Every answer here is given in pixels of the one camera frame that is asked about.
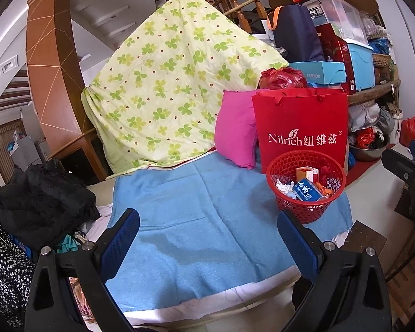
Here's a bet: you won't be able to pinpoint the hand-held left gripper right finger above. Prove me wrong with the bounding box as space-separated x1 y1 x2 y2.
277 209 393 332

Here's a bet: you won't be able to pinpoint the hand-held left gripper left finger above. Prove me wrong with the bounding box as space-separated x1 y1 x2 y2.
24 207 141 332

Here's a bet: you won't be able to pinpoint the red plastic basket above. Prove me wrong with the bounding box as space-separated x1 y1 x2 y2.
266 152 346 225

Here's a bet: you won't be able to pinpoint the blue carton box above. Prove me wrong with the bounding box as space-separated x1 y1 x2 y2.
292 178 324 202

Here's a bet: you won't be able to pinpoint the white tissue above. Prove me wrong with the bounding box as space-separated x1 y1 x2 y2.
275 179 298 199

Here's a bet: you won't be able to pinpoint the orange packet with red string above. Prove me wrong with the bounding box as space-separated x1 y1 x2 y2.
313 181 334 198

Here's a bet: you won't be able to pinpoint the large red plastic bag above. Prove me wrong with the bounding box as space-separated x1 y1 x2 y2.
319 164 339 184

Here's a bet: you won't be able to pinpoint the orange white medicine box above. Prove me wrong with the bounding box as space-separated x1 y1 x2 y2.
295 167 320 184

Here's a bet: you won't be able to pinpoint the bright red plastic bag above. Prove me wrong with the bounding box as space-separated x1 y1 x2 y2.
399 117 415 147

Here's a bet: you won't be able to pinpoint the white cloth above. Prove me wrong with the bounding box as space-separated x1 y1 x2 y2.
86 206 113 243

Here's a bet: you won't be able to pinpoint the steel basin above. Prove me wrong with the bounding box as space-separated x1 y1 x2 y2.
347 135 391 162

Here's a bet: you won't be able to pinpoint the white jug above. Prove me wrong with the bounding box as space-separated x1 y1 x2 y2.
384 105 403 146

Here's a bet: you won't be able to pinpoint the red floor mat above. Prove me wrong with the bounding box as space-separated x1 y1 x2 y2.
346 159 383 184

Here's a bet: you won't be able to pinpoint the red black plastic bag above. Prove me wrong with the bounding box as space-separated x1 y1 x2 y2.
356 128 376 147

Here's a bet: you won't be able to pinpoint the beige mattress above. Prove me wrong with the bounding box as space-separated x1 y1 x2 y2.
86 175 118 211

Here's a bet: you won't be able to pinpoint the teal cloth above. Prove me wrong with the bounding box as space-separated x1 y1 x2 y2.
53 233 82 255

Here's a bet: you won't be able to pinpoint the grey plastic bags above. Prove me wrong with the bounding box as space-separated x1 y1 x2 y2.
349 102 381 134

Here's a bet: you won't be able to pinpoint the curved wooden shelf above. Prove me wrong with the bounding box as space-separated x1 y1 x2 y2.
347 79 402 106

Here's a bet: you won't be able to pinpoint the light blue towel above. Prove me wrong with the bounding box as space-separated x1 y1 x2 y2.
105 152 353 300

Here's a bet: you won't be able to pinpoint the black clothing pile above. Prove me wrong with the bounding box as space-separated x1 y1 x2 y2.
0 161 101 251

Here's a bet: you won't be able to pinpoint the dark wooden cabinet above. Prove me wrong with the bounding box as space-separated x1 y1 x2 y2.
50 128 115 184

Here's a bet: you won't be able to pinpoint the wicker basket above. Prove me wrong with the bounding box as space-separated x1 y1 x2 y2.
372 53 393 85

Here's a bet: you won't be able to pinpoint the blue storage bin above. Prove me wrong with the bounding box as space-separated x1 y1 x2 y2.
346 40 374 92

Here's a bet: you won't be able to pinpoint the dark blue plastic bag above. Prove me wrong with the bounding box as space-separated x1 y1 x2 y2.
368 38 391 56

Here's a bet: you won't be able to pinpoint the red paper bag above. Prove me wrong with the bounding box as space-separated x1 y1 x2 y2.
251 88 349 175

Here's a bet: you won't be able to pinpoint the black white floral garment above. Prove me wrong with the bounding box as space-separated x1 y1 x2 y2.
0 207 37 322

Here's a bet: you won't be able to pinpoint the light blue shoe box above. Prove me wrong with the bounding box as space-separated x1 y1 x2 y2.
289 61 346 85

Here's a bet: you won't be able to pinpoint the grey cabinet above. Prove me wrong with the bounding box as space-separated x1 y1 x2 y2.
10 135 44 170

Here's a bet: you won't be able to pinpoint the red gift box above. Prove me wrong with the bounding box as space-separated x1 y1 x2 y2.
315 24 358 94

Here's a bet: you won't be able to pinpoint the pink pillow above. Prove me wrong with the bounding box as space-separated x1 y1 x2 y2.
214 90 260 170

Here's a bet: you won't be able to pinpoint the dark red knotted plastic bag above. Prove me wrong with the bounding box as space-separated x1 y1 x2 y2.
257 67 308 92

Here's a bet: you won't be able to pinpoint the clear plastic storage box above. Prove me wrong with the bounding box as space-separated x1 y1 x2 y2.
302 0 369 47

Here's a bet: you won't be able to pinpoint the brown bamboo curtain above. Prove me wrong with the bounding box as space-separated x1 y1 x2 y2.
0 118 26 170

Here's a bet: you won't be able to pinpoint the clover print quilt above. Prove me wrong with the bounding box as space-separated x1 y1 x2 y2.
81 0 290 174

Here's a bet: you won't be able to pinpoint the square recessed ceiling light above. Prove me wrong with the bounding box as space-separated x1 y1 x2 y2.
0 55 19 77

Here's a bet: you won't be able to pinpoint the navy bag with orange handles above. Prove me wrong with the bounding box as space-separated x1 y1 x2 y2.
266 4 326 63

